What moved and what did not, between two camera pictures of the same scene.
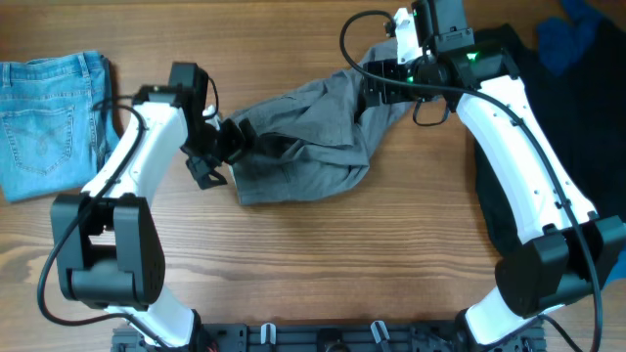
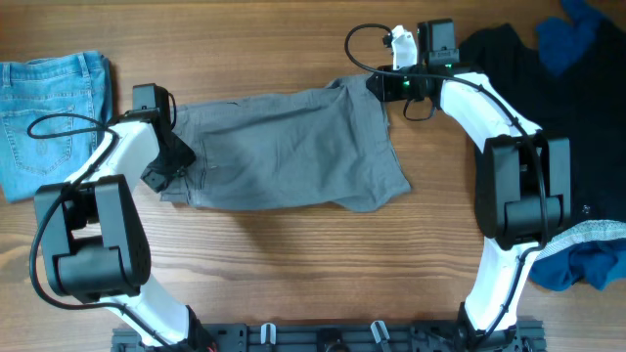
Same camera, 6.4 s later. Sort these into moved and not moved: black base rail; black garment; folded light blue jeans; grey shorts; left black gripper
Moved: grey shorts; left black gripper
Not moved: black base rail; black garment; folded light blue jeans
